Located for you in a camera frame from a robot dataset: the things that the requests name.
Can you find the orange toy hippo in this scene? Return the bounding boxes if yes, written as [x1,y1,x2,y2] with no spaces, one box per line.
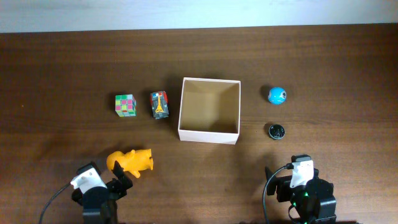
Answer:
[106,149,154,178]

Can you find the pastel puzzle cube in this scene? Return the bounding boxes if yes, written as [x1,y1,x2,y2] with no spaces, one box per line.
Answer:
[115,94,137,117]

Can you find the grey red toy truck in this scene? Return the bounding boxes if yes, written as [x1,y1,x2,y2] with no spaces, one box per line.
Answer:
[150,91,169,119]

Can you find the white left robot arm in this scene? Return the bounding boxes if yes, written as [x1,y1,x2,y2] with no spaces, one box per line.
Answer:
[80,161,133,223]

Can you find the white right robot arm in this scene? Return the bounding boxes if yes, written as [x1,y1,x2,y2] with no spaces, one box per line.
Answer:
[262,167,336,224]

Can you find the black round disc toy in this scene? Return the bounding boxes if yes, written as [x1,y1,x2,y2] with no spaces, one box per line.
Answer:
[268,124,285,140]

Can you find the blue toy ball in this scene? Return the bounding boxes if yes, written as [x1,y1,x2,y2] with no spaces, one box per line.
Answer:
[268,87,287,105]

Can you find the open white cardboard box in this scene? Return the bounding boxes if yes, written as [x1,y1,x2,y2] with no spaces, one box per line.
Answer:
[178,77,241,144]

